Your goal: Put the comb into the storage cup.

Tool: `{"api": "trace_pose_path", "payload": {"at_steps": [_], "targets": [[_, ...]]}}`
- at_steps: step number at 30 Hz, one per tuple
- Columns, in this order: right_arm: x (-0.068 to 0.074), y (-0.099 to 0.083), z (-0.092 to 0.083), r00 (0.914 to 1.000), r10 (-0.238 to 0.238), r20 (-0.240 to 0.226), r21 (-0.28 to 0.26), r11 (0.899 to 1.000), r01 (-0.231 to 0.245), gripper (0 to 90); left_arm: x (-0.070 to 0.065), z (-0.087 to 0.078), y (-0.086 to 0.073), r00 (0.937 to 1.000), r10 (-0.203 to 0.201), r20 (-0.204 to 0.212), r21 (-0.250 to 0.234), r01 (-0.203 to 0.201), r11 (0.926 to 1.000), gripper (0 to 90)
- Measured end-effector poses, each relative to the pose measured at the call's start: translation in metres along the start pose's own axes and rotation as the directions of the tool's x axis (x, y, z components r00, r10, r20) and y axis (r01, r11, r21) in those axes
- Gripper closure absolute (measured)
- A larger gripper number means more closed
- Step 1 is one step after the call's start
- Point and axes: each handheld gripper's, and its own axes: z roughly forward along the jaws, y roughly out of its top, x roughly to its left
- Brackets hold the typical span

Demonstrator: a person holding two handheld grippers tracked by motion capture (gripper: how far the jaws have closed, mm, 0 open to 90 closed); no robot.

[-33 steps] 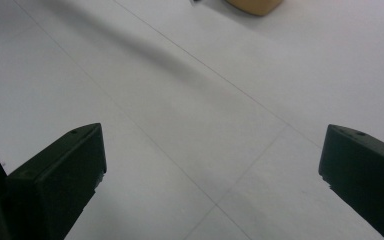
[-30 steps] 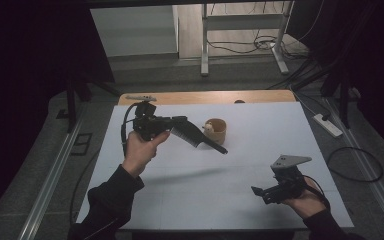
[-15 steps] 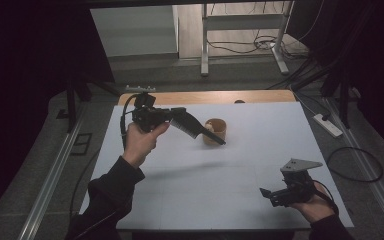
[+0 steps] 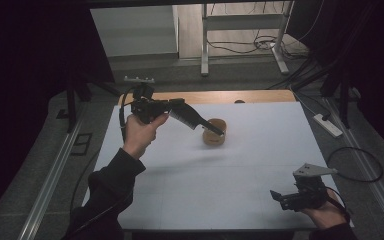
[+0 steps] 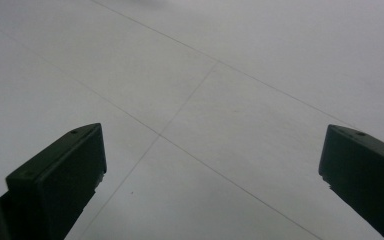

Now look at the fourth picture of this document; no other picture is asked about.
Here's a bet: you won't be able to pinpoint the white table mat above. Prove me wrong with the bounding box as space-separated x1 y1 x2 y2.
82 101 354 232

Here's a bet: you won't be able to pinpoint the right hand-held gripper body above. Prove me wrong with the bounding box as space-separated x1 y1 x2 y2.
293 162 339 212

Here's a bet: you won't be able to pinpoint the grey panel board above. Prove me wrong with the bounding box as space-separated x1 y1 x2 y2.
89 4 180 58

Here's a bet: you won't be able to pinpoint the black looped cable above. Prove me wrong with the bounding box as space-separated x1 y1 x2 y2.
326 146 384 184

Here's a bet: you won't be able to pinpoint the black comb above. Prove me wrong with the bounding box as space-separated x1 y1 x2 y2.
168 99 226 137

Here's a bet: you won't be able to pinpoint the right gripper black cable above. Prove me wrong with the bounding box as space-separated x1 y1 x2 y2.
324 185 352 223

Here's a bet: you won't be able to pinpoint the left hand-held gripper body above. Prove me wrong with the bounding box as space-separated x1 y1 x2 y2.
123 76 169 125

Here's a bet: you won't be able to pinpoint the wooden table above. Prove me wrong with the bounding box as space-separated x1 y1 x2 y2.
117 89 297 107

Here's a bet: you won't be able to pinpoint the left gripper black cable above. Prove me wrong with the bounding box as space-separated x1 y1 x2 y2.
59 84 141 240

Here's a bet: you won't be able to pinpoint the white metal stand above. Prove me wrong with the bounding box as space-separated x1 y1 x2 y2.
200 0 295 77

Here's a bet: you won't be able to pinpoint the person's right hand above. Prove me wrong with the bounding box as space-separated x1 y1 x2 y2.
300 189 348 230

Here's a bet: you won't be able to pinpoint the black tripod stand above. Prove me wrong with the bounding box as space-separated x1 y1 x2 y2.
319 64 359 130
63 75 123 134

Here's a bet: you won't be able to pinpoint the black curtain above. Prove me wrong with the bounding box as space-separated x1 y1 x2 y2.
0 0 116 231
286 0 384 161

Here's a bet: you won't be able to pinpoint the white power strip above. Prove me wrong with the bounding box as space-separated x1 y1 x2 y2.
313 113 344 139

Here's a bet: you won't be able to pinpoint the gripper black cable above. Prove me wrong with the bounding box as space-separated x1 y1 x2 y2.
324 185 352 223
59 84 141 240

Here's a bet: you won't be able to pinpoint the tangled black floor cables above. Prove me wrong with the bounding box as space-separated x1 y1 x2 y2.
206 0 326 62

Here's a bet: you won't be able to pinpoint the aluminium floor rail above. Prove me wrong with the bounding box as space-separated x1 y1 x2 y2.
17 101 89 240
324 98 384 240

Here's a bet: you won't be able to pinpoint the person's left hand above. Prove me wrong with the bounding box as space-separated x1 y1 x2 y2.
122 112 170 161

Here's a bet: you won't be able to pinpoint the round wooden cup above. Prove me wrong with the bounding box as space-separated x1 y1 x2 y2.
202 118 228 146

